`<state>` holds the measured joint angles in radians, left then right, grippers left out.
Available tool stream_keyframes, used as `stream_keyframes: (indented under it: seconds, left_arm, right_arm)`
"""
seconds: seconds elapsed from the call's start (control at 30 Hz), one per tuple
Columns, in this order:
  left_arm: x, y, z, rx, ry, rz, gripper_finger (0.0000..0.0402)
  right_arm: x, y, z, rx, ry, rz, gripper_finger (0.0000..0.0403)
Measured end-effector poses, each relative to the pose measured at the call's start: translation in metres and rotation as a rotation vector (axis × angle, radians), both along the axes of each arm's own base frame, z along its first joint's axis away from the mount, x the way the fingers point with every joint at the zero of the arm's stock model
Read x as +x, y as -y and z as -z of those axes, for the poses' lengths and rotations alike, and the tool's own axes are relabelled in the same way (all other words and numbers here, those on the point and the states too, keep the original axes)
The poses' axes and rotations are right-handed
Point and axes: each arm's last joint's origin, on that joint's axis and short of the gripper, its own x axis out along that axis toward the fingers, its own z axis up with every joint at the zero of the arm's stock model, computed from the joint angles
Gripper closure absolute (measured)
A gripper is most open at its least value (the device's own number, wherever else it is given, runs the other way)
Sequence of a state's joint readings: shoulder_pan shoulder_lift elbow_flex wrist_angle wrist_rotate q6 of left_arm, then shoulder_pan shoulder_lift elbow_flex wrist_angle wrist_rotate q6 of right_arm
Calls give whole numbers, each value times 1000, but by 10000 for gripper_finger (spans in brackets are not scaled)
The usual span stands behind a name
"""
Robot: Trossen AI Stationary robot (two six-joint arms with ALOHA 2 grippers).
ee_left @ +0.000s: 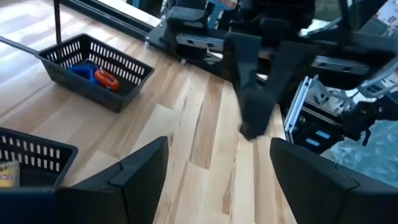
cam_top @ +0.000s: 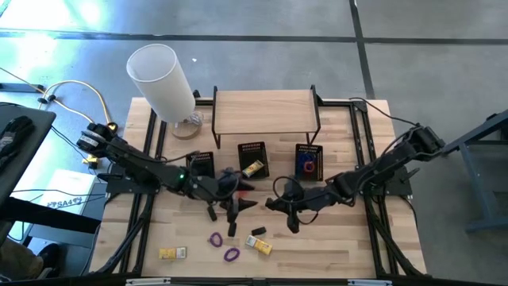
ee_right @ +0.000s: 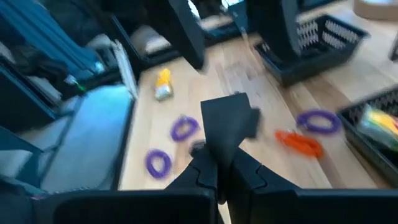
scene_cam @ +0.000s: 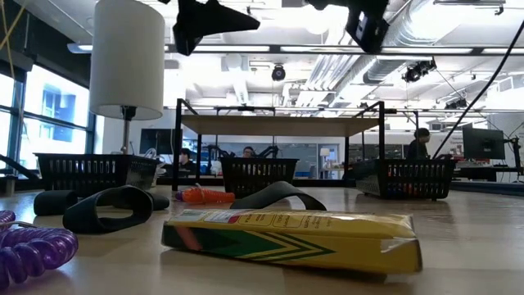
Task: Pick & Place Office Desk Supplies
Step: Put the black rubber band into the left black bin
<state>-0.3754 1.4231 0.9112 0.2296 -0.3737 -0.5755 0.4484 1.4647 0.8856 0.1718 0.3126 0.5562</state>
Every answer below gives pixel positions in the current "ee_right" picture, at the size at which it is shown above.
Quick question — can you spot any yellow crayon box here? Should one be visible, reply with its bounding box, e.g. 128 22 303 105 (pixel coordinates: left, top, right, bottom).
356 104 398 152
154 67 174 102

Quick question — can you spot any purple spiral coil keychain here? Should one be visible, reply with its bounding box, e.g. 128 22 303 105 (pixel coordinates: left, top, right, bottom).
169 114 201 142
144 148 174 180
295 108 343 135

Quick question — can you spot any black plastic mesh basket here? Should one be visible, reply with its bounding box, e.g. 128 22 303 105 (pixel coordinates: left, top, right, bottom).
336 88 398 189
253 14 371 88

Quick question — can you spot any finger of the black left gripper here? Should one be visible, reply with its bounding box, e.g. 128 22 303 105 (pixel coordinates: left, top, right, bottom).
244 0 300 60
167 0 206 70

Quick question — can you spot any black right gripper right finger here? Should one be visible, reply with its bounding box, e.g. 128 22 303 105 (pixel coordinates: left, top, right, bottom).
228 147 398 224

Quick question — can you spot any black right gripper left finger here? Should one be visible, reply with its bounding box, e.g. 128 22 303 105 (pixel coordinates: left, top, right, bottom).
54 148 218 224

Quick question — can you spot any white label plate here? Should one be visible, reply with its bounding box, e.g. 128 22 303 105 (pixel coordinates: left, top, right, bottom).
110 39 139 100

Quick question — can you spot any orange spiral coil keychain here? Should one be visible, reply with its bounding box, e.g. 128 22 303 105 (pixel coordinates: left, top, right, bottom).
274 129 325 159

